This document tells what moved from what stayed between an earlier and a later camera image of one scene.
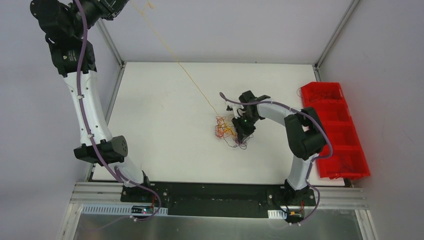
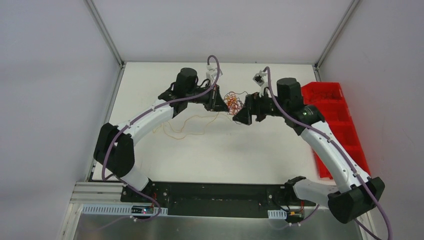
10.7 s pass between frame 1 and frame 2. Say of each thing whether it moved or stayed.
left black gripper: moved
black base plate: stayed
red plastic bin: stayed
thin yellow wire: moved
